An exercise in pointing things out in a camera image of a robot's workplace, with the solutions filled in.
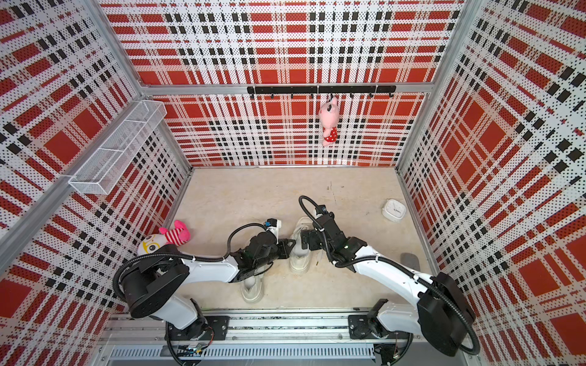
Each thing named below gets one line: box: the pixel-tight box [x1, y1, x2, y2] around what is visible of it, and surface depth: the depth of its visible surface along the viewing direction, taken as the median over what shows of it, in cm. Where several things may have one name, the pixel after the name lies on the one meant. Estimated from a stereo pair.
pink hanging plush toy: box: [318, 93, 340, 148], surface depth 95 cm
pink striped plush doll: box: [137, 220, 191, 257], surface depth 90 cm
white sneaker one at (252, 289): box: [240, 272, 265, 304], surface depth 78 cm
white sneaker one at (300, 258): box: [289, 215, 314, 274], surface depth 84 cm
